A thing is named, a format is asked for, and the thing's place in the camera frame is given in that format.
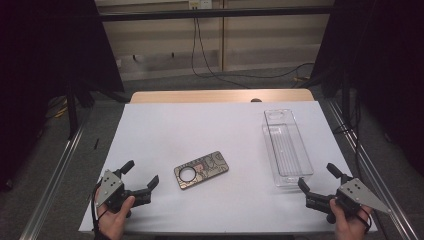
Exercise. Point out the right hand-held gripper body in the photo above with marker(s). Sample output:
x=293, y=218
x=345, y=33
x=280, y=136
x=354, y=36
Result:
x=358, y=195

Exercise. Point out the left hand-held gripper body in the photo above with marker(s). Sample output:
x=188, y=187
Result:
x=111, y=191

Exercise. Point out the patterned phone case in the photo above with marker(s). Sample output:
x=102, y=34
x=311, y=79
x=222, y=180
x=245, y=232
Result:
x=211, y=166

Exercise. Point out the person's left hand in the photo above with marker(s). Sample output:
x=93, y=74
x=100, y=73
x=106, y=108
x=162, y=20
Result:
x=111, y=221

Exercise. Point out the person's right hand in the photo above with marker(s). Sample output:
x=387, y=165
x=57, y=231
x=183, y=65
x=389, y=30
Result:
x=348, y=228

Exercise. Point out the small black floor piece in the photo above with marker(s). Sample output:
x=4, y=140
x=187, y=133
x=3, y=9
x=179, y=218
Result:
x=96, y=144

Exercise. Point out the clear plastic tray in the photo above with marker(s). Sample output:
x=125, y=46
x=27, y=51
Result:
x=286, y=150

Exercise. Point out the white board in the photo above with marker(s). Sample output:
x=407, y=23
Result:
x=206, y=133

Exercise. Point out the black stand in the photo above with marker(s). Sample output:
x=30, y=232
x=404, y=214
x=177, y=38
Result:
x=71, y=113

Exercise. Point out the wooden table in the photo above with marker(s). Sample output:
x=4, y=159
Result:
x=200, y=96

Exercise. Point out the black curtain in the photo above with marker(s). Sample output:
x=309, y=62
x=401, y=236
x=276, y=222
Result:
x=50, y=66
x=383, y=66

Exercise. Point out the black horizontal bar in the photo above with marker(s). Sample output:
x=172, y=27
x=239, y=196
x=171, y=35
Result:
x=216, y=13

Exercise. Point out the metal floor rail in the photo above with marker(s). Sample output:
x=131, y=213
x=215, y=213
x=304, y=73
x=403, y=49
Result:
x=53, y=186
x=376, y=180

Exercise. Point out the white wall socket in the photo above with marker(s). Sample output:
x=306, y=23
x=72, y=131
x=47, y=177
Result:
x=200, y=4

